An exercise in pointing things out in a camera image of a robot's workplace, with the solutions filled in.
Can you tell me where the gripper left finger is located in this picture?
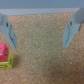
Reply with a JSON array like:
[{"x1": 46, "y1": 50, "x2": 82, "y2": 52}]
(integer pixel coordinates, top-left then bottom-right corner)
[{"x1": 0, "y1": 12, "x2": 18, "y2": 50}]

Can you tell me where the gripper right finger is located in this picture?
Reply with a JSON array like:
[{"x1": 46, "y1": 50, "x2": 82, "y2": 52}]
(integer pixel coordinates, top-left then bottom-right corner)
[{"x1": 62, "y1": 10, "x2": 84, "y2": 50}]

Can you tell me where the pink block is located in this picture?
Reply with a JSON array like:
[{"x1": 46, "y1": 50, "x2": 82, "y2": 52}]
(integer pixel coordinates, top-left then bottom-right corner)
[{"x1": 0, "y1": 43, "x2": 11, "y2": 63}]

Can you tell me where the yellow block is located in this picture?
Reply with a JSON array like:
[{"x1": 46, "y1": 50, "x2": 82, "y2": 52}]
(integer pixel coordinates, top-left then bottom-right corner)
[{"x1": 0, "y1": 51, "x2": 15, "y2": 71}]

